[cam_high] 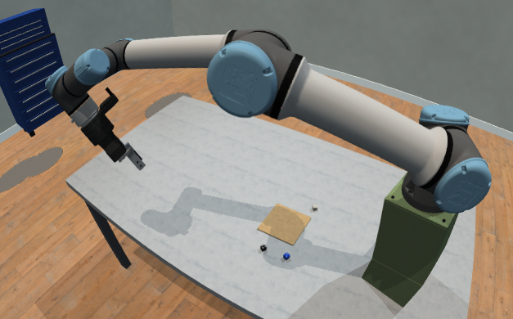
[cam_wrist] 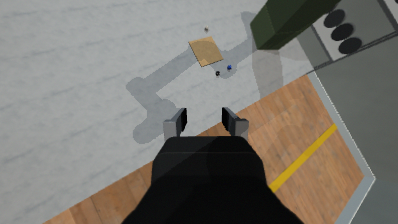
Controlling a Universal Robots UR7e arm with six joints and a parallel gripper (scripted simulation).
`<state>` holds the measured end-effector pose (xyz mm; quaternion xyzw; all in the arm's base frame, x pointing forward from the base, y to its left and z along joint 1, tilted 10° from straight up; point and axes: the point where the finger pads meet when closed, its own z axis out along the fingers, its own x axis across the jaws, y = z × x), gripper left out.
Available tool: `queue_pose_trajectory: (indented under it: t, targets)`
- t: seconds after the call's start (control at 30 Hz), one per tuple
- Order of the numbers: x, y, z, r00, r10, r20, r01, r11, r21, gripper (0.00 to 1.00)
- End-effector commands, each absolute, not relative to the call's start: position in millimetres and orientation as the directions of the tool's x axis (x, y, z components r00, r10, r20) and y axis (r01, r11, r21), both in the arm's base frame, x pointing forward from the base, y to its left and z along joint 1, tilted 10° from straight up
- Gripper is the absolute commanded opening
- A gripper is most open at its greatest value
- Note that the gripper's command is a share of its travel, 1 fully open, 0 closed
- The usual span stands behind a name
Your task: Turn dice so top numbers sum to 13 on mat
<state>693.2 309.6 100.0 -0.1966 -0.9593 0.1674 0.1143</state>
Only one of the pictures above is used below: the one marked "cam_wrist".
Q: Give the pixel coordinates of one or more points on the tan mat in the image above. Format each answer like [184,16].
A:
[206,51]

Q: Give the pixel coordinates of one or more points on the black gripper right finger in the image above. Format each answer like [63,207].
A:
[233,124]

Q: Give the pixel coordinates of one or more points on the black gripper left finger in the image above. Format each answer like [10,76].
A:
[176,125]

